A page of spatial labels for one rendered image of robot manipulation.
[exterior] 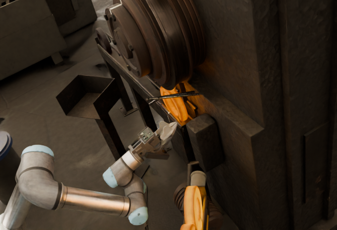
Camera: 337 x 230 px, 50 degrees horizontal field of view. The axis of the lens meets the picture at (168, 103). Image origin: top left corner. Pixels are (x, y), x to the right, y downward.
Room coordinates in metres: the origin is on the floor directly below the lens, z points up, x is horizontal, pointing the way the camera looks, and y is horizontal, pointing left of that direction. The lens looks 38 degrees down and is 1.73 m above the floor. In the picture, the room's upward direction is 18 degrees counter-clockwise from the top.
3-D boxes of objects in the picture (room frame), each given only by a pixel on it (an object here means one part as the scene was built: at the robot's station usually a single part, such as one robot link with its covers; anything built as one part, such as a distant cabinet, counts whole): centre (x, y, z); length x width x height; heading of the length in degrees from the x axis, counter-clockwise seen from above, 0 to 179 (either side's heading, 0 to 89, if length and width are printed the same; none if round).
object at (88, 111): (1.63, 0.40, 0.36); 0.26 x 0.20 x 0.72; 52
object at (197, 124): (1.01, -0.10, 0.68); 0.11 x 0.08 x 0.24; 107
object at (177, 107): (1.24, -0.02, 0.75); 0.18 x 0.03 x 0.18; 18
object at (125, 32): (1.21, 0.08, 1.11); 0.28 x 0.06 x 0.28; 17
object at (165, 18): (1.23, -0.02, 1.11); 0.47 x 0.06 x 0.47; 17
